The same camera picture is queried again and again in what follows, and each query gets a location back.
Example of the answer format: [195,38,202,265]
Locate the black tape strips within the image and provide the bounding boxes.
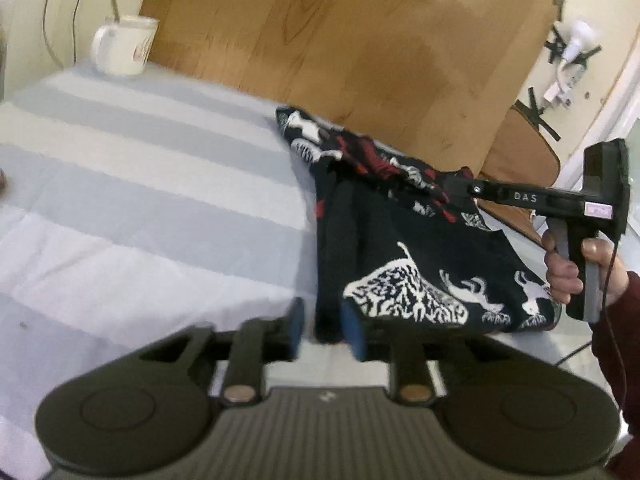
[525,0,604,144]

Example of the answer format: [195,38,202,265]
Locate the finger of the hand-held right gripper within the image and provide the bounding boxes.
[441,174,584,222]

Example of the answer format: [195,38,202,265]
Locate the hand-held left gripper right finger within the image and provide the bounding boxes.
[340,301,506,406]

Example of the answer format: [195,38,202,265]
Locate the striped grey white tablecloth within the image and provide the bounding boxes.
[0,57,596,478]

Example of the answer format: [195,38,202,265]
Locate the wooden board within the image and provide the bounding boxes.
[137,0,559,177]

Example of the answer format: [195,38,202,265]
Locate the white mug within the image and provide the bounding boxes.
[91,15,161,79]

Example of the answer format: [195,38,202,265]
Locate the person's right forearm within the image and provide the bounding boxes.
[591,270,640,480]

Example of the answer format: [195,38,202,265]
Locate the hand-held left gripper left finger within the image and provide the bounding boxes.
[138,297,307,406]

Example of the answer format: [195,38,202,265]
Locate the brown cushioned chair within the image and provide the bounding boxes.
[477,105,562,242]

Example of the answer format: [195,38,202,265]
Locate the black red white patterned garment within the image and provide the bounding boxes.
[275,105,564,347]

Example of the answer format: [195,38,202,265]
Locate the person's right hand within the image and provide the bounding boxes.
[542,228,630,306]

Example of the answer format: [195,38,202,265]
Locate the black wall cable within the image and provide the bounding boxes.
[42,0,99,70]

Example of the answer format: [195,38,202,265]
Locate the white wall charger with cable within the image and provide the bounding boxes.
[546,58,586,109]

